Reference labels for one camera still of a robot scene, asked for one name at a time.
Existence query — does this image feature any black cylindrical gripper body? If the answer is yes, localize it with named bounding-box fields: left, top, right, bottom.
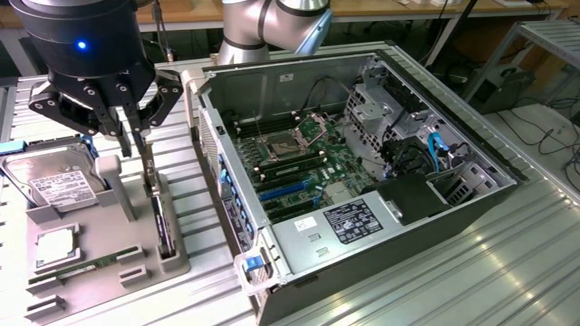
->
left=8, top=0, right=157, bottom=110

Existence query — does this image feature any graphics card with metal bracket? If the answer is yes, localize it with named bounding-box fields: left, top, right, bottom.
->
left=139, top=142, right=179, bottom=261

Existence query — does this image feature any silver hard disk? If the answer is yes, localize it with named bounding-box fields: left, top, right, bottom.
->
left=0, top=142, right=101, bottom=213

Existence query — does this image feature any black RAM slot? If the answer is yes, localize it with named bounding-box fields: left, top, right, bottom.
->
left=233, top=114, right=301, bottom=137

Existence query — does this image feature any CPU socket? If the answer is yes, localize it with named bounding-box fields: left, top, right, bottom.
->
left=264, top=134, right=304, bottom=161

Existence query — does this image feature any metal socket cover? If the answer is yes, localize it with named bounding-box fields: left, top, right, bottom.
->
left=293, top=113, right=331, bottom=141

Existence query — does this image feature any RAM stick with black chips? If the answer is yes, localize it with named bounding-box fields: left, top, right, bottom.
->
left=259, top=153, right=328, bottom=180

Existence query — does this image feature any blue expansion slot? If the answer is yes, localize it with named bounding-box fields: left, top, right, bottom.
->
left=257, top=179, right=312, bottom=202

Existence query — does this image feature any silver CPU chip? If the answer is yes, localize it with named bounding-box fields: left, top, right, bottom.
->
left=36, top=232, right=76, bottom=266

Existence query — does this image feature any green motherboard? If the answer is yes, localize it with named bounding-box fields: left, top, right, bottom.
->
left=231, top=108, right=387, bottom=221

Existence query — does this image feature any grey parts rack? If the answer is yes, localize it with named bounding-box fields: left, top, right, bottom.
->
left=0, top=135, right=191, bottom=323

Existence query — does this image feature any black expansion slot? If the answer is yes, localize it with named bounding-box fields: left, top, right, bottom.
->
left=264, top=198, right=319, bottom=220

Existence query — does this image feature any metal disk bay cage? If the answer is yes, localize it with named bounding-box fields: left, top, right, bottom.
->
left=343, top=82, right=437, bottom=164

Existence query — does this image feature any silver chipset heatsink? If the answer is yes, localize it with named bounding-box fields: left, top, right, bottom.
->
left=323, top=182, right=360, bottom=200

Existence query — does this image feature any green RAM stick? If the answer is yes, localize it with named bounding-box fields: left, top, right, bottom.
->
left=27, top=246, right=140, bottom=285

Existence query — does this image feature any wooden desk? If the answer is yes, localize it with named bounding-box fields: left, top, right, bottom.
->
left=135, top=0, right=567, bottom=25

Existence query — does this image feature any grey power supply unit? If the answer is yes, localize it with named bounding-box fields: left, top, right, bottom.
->
left=271, top=189, right=405, bottom=276

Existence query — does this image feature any black fan shroud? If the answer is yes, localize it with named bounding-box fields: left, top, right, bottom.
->
left=375, top=172, right=455, bottom=227

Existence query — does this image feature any open black PC case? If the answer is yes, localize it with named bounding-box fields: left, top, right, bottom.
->
left=180, top=40, right=529, bottom=326

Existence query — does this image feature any black box on floor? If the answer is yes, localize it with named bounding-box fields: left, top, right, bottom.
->
left=473, top=65, right=539, bottom=115

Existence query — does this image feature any grey metal shelf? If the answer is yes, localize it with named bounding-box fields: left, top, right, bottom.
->
left=469, top=18, right=580, bottom=103

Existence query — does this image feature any hanging cable with metal plug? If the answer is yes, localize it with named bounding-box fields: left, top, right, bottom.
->
left=152, top=0, right=177, bottom=62

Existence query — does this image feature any black wire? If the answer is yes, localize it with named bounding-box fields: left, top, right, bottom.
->
left=304, top=77, right=353, bottom=113

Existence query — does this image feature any blue wire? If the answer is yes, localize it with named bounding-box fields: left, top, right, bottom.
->
left=425, top=131, right=451, bottom=175

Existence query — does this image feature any black floor cable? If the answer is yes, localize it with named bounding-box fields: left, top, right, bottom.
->
left=496, top=97, right=580, bottom=170

